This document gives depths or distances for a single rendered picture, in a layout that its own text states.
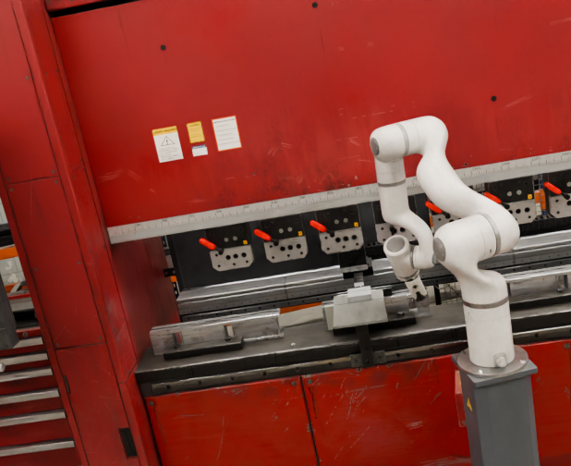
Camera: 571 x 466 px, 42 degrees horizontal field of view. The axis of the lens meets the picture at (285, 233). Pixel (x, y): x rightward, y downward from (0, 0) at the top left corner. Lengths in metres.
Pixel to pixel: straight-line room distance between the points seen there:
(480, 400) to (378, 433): 0.80
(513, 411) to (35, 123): 1.68
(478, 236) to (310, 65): 0.90
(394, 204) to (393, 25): 0.59
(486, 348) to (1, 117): 1.64
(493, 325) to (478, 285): 0.13
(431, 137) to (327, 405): 1.11
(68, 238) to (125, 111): 0.47
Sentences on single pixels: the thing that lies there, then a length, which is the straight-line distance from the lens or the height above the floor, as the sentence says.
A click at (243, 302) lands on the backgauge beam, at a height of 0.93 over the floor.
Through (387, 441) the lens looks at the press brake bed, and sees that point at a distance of 2.89.
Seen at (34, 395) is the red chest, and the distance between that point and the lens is 3.32.
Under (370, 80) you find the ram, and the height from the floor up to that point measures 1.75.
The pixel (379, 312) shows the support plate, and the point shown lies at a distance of 2.56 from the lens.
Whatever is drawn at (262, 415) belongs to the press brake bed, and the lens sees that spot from 2.84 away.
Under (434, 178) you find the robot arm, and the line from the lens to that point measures 2.09.
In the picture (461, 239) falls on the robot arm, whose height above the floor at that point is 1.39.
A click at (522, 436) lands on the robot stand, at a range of 2.23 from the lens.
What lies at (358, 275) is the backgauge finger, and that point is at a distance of 2.91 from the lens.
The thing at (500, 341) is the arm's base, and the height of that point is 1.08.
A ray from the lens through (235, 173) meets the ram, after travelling 2.62.
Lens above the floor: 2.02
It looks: 16 degrees down
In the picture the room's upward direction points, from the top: 11 degrees counter-clockwise
